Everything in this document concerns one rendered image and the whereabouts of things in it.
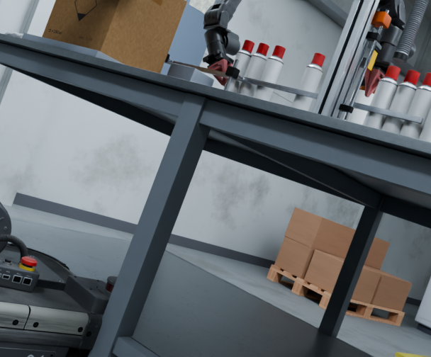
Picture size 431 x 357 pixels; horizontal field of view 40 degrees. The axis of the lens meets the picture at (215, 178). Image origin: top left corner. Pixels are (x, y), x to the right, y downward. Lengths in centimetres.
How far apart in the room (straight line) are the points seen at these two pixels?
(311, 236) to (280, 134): 367
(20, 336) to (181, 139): 56
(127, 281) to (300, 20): 432
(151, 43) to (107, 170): 272
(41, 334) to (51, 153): 293
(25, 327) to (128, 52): 83
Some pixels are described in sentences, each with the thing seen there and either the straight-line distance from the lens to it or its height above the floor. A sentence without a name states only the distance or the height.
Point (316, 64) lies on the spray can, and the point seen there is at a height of 105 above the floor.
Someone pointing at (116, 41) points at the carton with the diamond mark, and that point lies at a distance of 174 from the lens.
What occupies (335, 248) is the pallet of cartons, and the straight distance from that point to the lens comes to 508.
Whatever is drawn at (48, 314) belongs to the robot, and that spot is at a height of 23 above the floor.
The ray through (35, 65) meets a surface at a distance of 190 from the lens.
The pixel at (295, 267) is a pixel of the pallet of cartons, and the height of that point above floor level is 19.
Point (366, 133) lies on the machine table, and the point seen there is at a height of 82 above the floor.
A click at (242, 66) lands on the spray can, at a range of 189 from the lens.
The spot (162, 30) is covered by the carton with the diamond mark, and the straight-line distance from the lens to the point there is 185.
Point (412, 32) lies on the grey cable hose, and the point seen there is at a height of 115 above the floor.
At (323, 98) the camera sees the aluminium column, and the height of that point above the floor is 93.
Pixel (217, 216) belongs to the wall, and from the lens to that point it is 521.
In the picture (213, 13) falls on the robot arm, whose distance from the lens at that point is 202.
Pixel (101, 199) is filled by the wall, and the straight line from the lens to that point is 451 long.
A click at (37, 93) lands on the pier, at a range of 400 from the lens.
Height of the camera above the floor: 64
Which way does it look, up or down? level
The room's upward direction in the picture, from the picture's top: 21 degrees clockwise
